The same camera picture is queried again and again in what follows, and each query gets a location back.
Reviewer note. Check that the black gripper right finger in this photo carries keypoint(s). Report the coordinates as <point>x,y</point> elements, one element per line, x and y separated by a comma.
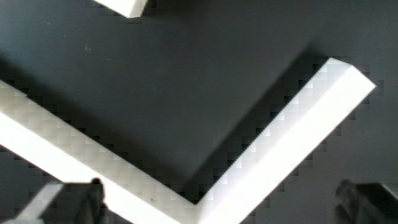
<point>366,203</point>

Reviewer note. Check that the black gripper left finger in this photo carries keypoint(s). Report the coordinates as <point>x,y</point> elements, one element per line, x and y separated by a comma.
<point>66,204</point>

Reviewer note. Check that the white square table top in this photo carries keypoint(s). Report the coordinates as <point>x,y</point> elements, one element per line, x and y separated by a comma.
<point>126,7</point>

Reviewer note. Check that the white U-shaped obstacle wall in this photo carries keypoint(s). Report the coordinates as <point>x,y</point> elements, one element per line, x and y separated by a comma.
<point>41,138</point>

